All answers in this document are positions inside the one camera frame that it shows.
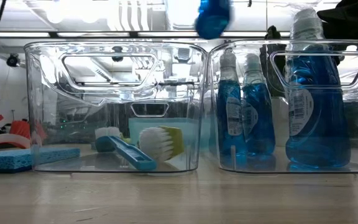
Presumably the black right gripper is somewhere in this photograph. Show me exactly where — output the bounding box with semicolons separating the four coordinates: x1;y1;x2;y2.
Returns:
317;8;358;67

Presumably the blue dish soap bottle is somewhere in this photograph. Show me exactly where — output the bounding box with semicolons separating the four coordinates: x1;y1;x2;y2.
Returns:
216;49;246;163
242;53;277;157
195;0;233;40
285;7;352;169

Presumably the lime green dish brush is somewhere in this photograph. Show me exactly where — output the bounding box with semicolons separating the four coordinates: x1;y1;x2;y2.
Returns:
139;125;186;163

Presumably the blue dish brush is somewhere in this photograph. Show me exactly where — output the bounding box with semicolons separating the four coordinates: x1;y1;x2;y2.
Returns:
93;126;158;172

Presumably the light blue sponge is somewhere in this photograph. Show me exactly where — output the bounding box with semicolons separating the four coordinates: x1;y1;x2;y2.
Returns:
0;146;81;174

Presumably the green cactus plant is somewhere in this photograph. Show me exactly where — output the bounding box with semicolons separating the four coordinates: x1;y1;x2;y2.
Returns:
259;25;288;98

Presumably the white cylindrical ceiling light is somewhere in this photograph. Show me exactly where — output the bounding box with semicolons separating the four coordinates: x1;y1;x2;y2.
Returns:
165;0;208;31

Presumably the black overhead beam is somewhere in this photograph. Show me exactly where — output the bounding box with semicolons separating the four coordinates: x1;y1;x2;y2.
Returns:
0;30;291;39

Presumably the red dish brush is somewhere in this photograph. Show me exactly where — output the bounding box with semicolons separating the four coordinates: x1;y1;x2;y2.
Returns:
0;119;47;151

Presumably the small black dome camera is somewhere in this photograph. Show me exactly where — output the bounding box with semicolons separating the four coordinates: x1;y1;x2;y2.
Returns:
6;53;21;68

